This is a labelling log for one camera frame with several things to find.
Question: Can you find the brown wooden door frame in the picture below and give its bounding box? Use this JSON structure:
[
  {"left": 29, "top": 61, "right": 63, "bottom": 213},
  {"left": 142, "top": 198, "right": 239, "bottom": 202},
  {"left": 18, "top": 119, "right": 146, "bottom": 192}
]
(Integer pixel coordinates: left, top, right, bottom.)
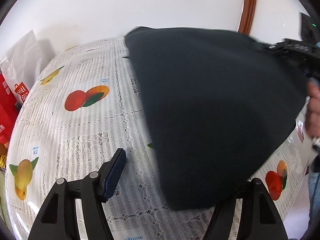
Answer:
[{"left": 238, "top": 0, "right": 257, "bottom": 35}]

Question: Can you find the red paper bag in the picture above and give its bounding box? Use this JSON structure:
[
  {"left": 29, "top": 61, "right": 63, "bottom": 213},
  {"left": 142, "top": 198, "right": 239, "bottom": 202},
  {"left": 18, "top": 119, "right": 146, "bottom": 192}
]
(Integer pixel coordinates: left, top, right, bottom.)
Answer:
[{"left": 0, "top": 73, "right": 18, "bottom": 147}]

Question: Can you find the fruit print tablecloth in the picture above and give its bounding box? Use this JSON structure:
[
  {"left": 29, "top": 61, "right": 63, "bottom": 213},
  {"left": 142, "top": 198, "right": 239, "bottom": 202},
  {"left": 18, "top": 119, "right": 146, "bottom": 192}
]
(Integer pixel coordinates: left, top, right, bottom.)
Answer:
[{"left": 4, "top": 36, "right": 313, "bottom": 240}]

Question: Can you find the person's right hand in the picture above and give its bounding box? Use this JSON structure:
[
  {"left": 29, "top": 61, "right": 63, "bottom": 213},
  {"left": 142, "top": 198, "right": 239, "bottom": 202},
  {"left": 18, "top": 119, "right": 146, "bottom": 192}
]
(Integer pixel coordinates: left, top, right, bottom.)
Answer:
[{"left": 305, "top": 81, "right": 320, "bottom": 138}]

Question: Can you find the black sweatshirt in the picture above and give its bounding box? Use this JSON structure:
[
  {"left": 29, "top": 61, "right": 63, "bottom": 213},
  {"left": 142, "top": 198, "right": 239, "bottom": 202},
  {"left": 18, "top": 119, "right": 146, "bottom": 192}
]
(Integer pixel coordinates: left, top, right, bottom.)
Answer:
[{"left": 125, "top": 27, "right": 306, "bottom": 210}]

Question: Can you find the white Miniso paper bag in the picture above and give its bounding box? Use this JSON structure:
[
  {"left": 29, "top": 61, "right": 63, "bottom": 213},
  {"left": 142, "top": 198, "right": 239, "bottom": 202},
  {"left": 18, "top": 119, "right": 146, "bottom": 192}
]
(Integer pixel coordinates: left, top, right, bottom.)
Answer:
[{"left": 1, "top": 30, "right": 55, "bottom": 105}]

